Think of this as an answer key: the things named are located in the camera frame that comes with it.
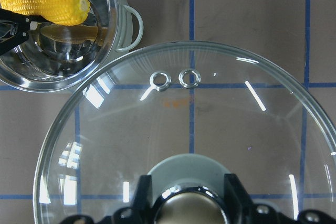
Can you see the yellow corn cob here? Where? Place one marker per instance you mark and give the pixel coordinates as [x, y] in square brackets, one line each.
[60, 12]

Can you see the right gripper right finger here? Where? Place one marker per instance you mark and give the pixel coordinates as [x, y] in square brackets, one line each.
[239, 208]

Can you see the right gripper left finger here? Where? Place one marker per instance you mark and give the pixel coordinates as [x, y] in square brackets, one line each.
[140, 210]

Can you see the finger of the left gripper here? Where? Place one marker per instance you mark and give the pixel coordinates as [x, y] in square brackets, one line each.
[15, 28]

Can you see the pale green cooking pot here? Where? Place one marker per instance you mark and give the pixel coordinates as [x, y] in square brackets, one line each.
[59, 57]

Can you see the glass pot lid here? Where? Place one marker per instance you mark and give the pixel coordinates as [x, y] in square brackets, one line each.
[187, 113]

